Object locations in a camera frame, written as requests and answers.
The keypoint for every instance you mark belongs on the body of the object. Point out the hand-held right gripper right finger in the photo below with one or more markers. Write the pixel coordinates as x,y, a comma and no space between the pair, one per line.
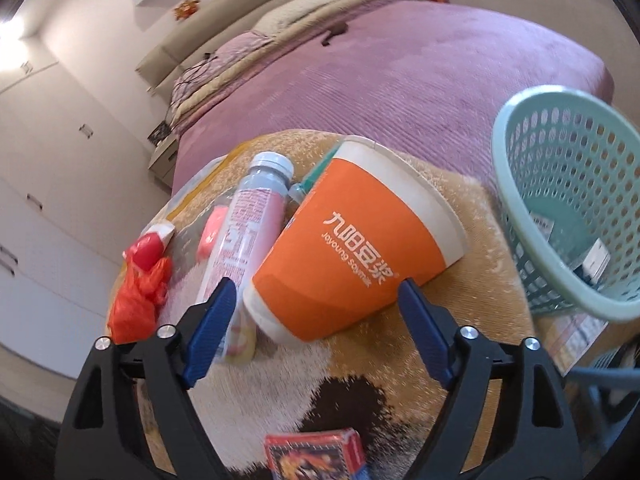
425,330

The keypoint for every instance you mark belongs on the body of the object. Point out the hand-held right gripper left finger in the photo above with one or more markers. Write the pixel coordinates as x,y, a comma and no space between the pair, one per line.
207,332

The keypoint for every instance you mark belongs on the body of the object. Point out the pink drink bottle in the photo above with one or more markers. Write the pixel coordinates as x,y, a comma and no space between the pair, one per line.
240,245

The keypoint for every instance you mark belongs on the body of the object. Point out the orange paper cup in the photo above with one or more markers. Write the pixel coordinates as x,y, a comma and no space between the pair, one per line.
345,255

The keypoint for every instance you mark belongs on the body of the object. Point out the red plastic bag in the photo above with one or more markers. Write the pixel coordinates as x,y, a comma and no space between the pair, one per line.
137,295

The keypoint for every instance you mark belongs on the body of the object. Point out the pink small packet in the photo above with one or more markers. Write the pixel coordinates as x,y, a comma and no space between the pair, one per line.
210,232

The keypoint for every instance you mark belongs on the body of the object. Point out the red and white packet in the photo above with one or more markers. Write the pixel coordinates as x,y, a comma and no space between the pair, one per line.
150,245

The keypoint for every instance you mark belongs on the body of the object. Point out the clear plastic wrapper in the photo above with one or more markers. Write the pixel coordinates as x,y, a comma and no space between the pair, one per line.
192,200

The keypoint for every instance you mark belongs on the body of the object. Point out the red printed small box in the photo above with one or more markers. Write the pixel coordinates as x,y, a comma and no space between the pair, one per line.
315,452

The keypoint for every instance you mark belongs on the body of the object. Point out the teal tube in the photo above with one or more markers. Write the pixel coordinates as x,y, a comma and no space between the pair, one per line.
307,182

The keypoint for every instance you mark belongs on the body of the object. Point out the white nightstand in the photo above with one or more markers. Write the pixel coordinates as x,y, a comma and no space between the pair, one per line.
163,157

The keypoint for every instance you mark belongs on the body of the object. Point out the green perforated plastic basket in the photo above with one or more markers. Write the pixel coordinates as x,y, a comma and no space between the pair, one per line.
565,200

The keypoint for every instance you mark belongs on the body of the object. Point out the white wardrobe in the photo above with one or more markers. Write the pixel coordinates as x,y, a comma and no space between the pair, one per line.
55,210

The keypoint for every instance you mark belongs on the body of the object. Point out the bed with purple cover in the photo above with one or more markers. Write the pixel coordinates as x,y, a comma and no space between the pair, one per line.
390,75

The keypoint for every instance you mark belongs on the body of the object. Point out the purple pillow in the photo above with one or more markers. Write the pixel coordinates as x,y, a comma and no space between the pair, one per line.
210,67

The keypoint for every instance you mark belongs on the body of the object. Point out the beige headboard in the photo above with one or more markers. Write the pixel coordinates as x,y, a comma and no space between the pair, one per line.
240,15

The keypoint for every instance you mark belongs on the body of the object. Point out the beige pillow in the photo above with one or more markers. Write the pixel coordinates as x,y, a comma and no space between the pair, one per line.
310,7

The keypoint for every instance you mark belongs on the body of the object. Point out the orange wall ornament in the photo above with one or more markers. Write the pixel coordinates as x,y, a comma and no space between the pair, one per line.
185,9

